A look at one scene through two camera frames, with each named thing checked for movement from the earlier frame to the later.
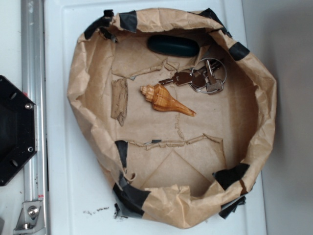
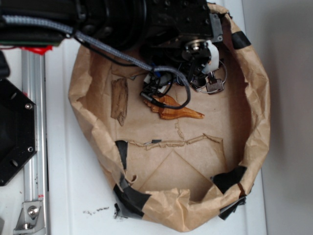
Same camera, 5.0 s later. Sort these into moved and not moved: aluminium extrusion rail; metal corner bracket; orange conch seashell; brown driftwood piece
Moved: orange conch seashell
Not moved: metal corner bracket; brown driftwood piece; aluminium extrusion rail
